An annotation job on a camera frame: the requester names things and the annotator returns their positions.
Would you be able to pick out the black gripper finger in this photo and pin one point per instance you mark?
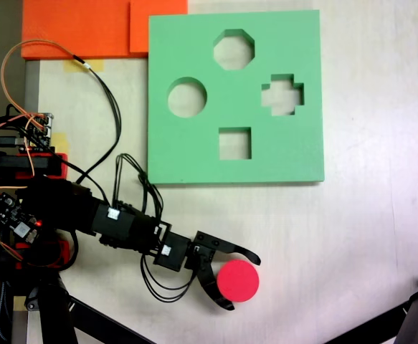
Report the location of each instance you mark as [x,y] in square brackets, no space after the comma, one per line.
[208,286]
[226,247]

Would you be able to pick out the red cylinder block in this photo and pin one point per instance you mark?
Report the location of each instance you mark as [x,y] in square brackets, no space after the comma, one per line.
[238,280]

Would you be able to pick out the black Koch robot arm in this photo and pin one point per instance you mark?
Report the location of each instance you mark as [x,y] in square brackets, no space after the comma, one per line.
[115,225]

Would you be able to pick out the large orange foam block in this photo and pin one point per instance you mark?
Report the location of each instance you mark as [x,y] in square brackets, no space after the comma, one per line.
[72,25]

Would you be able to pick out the green shape sorter board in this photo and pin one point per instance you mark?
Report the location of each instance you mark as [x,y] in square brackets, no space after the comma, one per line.
[180,150]

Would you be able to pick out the thin black tripod leg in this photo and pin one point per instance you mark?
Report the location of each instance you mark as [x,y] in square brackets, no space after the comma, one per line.
[366,324]

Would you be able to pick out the yellow masking tape by board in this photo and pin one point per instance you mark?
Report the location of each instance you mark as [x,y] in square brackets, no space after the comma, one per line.
[61,141]

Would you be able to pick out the black board with chip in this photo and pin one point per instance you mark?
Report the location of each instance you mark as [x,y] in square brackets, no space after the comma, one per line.
[11,215]

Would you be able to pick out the long yellow masking tape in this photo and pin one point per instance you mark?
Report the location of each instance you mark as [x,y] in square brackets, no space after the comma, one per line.
[94,65]

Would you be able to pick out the black camera tripod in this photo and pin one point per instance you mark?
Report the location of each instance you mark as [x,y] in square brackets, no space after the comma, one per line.
[56,315]

